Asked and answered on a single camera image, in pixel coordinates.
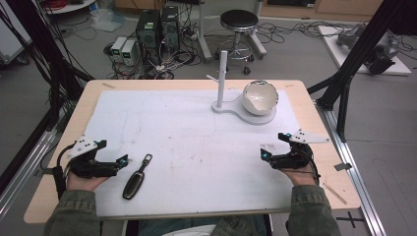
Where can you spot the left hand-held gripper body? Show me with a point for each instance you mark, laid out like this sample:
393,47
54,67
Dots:
86,164

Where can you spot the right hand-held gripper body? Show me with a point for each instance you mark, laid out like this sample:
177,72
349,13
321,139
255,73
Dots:
295,157

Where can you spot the person's left hand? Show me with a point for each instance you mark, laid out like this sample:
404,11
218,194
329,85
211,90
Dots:
83,183

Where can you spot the person's right hand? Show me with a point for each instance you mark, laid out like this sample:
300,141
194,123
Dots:
301,177

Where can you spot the white eggshell-shaped bowl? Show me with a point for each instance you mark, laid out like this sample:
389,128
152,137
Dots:
260,98

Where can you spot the thin wooden stick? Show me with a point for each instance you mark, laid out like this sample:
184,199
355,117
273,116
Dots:
334,193

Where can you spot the white table mat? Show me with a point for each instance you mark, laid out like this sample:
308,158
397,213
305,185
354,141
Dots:
180,147

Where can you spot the white stand with pegs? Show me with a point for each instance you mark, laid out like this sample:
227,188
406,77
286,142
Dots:
222,78

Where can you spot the white power supply unit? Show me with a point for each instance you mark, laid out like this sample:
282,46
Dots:
118,47
129,52

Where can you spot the white floor board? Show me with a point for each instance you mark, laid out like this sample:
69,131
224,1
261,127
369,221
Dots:
337,52

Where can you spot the white desk leg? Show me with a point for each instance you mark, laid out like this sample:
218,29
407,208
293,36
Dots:
204,32
257,39

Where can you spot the black computer tower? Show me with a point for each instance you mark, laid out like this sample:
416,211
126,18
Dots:
148,36
170,26

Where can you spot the clear plastic bag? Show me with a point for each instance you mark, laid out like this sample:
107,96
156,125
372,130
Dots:
105,19

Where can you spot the black round stool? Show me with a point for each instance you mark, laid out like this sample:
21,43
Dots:
239,19

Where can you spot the grey machine on board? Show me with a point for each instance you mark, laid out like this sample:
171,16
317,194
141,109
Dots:
383,49

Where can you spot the white round table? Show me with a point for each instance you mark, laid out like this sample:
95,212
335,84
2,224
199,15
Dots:
70,6

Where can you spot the small metal bracket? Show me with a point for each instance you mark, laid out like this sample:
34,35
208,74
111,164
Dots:
343,166

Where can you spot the aluminium rail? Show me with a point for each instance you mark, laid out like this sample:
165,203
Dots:
23,170
357,183

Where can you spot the black metal frame stand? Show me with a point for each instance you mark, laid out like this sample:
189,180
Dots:
39,42
360,52

